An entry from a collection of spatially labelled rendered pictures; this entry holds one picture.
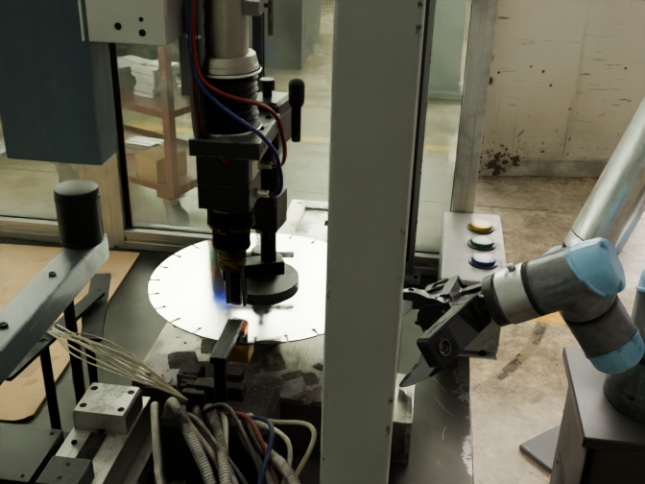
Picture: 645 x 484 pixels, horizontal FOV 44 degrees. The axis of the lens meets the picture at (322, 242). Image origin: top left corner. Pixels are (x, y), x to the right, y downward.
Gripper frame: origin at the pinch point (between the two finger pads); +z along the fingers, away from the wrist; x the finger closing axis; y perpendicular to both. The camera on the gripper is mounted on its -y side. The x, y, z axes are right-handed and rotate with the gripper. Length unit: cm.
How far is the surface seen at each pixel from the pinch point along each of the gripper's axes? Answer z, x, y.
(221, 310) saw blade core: 13.3, 15.6, -9.3
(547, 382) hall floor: 28, -85, 132
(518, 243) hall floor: 48, -70, 232
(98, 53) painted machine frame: -3, 50, -26
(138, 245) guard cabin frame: 60, 24, 36
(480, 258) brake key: -9.3, -2.9, 29.6
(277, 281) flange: 8.7, 14.2, -0.5
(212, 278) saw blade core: 17.9, 18.7, -1.5
